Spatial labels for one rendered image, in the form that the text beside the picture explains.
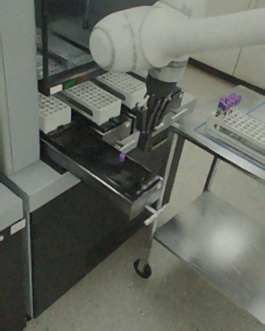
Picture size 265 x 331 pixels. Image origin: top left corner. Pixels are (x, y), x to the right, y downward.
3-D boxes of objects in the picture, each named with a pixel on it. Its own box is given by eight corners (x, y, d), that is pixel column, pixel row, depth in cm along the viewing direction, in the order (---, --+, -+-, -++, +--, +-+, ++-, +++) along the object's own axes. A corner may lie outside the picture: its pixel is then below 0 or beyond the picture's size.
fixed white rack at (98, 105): (36, 89, 135) (36, 72, 131) (59, 81, 141) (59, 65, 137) (98, 128, 121) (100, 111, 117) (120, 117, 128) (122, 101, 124)
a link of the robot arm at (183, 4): (166, 37, 95) (129, 48, 87) (185, -32, 85) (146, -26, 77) (201, 57, 91) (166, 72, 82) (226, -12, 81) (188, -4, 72)
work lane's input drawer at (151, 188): (-25, 109, 132) (-28, 86, 127) (11, 97, 141) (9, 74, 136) (141, 232, 99) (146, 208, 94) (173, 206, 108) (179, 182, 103)
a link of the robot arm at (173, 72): (142, 46, 89) (136, 70, 93) (171, 66, 85) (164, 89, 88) (168, 40, 94) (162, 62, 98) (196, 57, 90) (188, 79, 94)
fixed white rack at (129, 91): (70, 77, 145) (70, 61, 141) (89, 69, 151) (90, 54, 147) (130, 112, 131) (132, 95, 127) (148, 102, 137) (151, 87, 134)
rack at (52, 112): (-16, 94, 128) (-17, 77, 124) (11, 86, 134) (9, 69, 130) (46, 137, 114) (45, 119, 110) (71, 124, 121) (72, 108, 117)
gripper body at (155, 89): (164, 63, 98) (154, 94, 103) (140, 70, 92) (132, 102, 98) (186, 78, 94) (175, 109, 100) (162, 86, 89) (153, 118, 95)
